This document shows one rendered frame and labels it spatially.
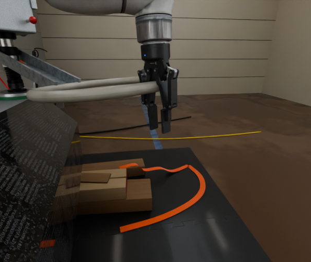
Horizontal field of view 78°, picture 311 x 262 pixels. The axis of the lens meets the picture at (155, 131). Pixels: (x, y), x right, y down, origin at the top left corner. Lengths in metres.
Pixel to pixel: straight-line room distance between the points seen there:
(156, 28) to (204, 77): 5.54
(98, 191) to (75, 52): 4.64
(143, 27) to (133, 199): 1.17
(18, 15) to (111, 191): 1.08
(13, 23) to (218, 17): 5.46
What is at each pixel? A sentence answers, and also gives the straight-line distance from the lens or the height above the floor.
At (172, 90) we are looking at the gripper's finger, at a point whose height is 0.99.
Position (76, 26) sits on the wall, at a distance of 5.71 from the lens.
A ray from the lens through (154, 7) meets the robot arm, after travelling 0.51.
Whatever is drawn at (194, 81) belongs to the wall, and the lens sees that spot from 5.92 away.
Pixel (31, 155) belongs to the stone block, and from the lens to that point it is 0.81.
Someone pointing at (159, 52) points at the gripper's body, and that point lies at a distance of 0.50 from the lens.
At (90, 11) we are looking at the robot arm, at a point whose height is 1.16.
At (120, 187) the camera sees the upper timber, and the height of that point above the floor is 0.23.
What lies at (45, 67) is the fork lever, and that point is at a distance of 1.08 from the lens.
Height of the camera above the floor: 1.07
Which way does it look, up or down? 21 degrees down
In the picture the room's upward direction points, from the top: straight up
